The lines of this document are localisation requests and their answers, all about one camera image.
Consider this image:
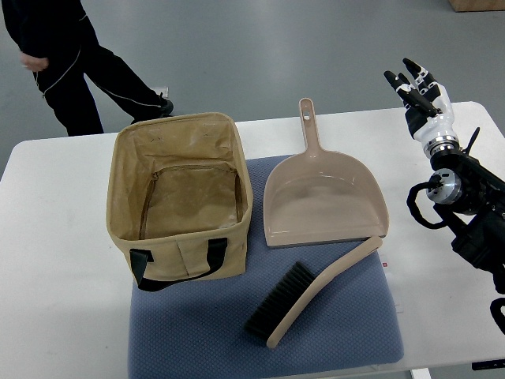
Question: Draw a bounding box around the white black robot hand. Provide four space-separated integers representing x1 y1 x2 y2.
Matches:
384 58 460 158

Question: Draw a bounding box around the pink hand broom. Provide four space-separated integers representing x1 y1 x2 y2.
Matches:
244 236 383 349

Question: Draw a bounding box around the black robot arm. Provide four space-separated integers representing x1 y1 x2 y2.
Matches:
406 129 504 294

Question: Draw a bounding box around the yellow fabric bag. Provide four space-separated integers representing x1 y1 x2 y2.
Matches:
106 112 253 291

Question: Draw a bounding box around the cardboard box corner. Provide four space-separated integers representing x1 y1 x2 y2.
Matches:
449 0 505 12

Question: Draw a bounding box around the pink dustpan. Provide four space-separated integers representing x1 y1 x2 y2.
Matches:
263 98 389 248

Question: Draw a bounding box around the black table control panel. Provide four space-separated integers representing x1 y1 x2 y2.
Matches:
471 358 505 371

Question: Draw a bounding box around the blue cushion mat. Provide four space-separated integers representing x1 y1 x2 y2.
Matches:
128 157 404 378

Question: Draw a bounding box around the person in black clothes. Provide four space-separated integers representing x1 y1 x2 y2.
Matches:
1 1 174 137

